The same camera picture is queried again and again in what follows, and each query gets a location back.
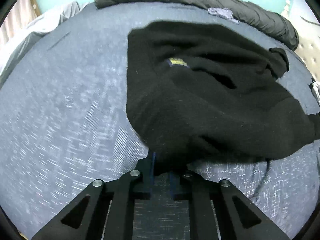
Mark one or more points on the black fleece garment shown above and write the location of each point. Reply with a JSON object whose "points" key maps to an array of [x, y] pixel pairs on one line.
{"points": [[200, 92]]}

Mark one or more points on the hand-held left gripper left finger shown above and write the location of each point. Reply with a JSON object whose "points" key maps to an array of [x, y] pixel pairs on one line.
{"points": [[151, 165]]}

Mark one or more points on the light grey pillow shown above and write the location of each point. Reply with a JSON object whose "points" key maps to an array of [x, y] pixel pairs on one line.
{"points": [[45, 22]]}

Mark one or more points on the wooden frame strip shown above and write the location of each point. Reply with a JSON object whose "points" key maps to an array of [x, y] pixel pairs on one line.
{"points": [[35, 1]]}

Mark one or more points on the white garment with black trim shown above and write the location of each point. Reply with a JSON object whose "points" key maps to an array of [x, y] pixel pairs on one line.
{"points": [[315, 86]]}

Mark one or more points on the small lilac cloth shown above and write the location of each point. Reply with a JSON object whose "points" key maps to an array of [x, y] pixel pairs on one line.
{"points": [[222, 12]]}

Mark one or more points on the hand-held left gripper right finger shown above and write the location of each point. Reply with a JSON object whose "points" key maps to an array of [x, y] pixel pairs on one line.
{"points": [[172, 185]]}

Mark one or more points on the cream tufted headboard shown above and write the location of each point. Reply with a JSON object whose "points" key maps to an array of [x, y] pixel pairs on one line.
{"points": [[310, 50]]}

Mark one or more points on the pink curtain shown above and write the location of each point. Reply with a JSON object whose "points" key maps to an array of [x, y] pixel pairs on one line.
{"points": [[15, 17]]}

